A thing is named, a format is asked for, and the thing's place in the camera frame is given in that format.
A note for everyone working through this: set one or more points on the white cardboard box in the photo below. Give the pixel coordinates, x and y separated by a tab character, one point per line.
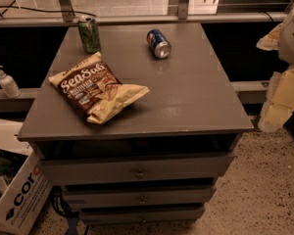
29	189

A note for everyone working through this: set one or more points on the sea salt chips bag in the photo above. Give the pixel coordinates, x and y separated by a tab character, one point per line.
92	89

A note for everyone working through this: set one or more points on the middle grey drawer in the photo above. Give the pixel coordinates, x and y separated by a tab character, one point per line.
139	197

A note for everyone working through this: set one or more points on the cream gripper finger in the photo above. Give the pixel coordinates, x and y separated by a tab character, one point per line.
270	41
279	105

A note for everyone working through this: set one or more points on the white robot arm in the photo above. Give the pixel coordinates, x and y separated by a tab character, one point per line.
286	39

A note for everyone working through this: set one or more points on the bottom grey drawer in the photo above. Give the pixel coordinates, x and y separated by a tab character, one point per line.
142	215

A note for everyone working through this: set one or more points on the grey drawer cabinet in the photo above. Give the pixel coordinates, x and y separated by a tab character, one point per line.
190	108

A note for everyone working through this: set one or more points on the green soda can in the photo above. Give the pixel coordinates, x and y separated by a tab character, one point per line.
89	34

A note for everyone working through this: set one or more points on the grey drawer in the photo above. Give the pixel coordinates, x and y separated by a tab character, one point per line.
139	197
136	169
142	215

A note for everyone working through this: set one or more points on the blue pepsi can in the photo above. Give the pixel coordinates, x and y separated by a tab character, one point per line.
158	44

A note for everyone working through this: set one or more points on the top grey drawer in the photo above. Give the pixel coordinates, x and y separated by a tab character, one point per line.
136	169

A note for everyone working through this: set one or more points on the white pump bottle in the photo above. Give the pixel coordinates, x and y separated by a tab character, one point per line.
8	85

